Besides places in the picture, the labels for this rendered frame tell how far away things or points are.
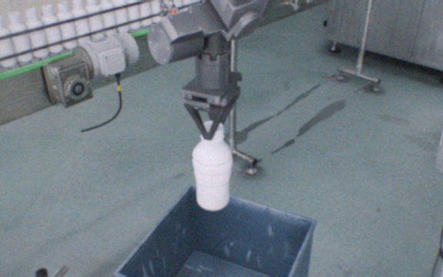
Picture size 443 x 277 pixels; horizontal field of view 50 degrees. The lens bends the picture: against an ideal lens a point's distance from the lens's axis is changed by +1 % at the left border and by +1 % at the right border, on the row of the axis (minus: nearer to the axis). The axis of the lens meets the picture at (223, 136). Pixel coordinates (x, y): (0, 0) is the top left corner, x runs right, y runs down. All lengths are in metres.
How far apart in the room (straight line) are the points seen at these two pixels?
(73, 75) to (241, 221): 0.88
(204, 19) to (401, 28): 3.57
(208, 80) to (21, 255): 1.89
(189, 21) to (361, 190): 2.21
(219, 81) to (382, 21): 3.57
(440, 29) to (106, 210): 2.81
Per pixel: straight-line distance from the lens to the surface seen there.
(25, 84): 1.80
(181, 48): 0.67
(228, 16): 0.65
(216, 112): 0.73
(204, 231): 1.23
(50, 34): 1.83
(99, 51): 1.78
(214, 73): 0.72
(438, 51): 4.12
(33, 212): 2.71
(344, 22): 4.41
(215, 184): 0.83
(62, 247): 2.46
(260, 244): 1.17
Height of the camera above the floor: 1.65
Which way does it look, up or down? 32 degrees down
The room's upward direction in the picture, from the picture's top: straight up
